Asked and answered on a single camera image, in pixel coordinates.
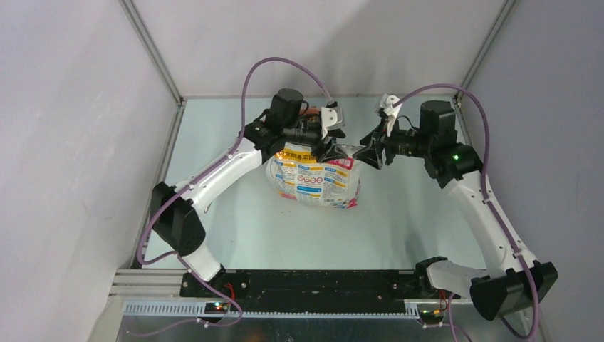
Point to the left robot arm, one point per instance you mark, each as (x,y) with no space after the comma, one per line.
(176,209)

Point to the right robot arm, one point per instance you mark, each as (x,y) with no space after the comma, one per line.
(513,278)

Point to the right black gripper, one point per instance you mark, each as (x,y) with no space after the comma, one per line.
(372,154)

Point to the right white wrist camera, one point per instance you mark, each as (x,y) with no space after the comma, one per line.
(388,110)

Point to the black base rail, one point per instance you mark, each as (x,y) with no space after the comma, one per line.
(324,291)

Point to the cat food bag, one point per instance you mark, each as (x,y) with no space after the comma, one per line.
(296,175)

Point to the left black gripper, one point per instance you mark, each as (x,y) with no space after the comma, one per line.
(335,152)

